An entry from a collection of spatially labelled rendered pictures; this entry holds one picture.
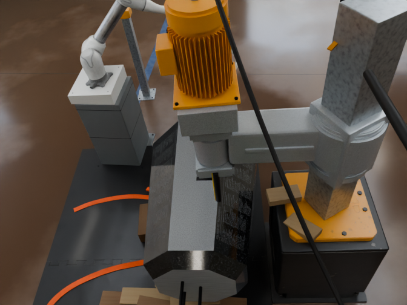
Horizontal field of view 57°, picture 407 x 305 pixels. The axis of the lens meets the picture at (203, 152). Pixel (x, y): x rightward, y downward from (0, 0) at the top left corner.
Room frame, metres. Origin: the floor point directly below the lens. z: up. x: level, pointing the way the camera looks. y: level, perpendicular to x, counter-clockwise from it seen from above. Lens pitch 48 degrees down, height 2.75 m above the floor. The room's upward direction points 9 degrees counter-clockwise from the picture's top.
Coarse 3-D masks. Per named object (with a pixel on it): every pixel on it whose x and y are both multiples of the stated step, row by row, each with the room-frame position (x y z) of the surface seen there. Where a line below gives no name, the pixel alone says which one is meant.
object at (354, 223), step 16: (288, 176) 1.45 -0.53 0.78; (304, 176) 1.43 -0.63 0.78; (304, 192) 1.31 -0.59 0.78; (288, 208) 1.21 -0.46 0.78; (304, 208) 1.19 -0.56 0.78; (352, 208) 1.15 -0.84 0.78; (368, 208) 1.13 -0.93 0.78; (320, 224) 1.07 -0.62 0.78; (336, 224) 1.06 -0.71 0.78; (352, 224) 1.04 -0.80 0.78; (368, 224) 1.03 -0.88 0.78; (304, 240) 0.99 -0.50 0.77; (320, 240) 0.98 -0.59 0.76; (336, 240) 0.97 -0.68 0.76; (352, 240) 0.96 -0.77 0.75; (368, 240) 0.94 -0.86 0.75
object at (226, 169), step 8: (192, 136) 1.21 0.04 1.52; (200, 136) 1.21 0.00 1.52; (208, 136) 1.21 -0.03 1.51; (216, 136) 1.20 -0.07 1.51; (224, 136) 1.20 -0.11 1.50; (200, 168) 1.22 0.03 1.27; (208, 168) 1.22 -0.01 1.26; (216, 168) 1.22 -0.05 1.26; (224, 168) 1.21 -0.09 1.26; (232, 168) 1.21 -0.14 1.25; (200, 176) 1.21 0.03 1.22; (208, 176) 1.21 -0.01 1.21; (224, 176) 1.20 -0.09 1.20
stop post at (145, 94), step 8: (128, 8) 3.49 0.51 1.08; (128, 16) 3.45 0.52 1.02; (128, 24) 3.48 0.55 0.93; (128, 32) 3.48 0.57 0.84; (128, 40) 3.48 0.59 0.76; (136, 40) 3.54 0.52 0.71; (136, 48) 3.47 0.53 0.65; (136, 56) 3.48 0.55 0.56; (136, 64) 3.48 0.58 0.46; (136, 72) 3.48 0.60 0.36; (144, 72) 3.51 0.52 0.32; (144, 80) 3.48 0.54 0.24; (144, 88) 3.48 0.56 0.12; (152, 88) 3.61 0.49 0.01; (144, 96) 3.48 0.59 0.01; (152, 96) 3.46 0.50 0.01
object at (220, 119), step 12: (192, 108) 1.17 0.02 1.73; (204, 108) 1.16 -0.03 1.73; (216, 108) 1.15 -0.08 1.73; (228, 108) 1.14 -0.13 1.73; (180, 120) 1.14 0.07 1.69; (192, 120) 1.14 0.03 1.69; (204, 120) 1.14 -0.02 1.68; (216, 120) 1.13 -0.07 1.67; (228, 120) 1.13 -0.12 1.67; (180, 132) 1.15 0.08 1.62; (192, 132) 1.14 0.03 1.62; (204, 132) 1.14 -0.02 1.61; (216, 132) 1.13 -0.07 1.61; (228, 132) 1.13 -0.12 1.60
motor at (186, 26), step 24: (168, 0) 1.32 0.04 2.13; (168, 24) 1.27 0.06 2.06; (192, 24) 1.19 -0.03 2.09; (216, 24) 1.21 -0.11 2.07; (168, 48) 1.23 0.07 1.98; (192, 48) 1.21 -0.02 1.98; (216, 48) 1.21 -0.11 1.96; (168, 72) 1.23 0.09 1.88; (192, 72) 1.22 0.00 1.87; (216, 72) 1.19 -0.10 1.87; (192, 96) 1.20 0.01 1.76; (216, 96) 1.21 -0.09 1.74
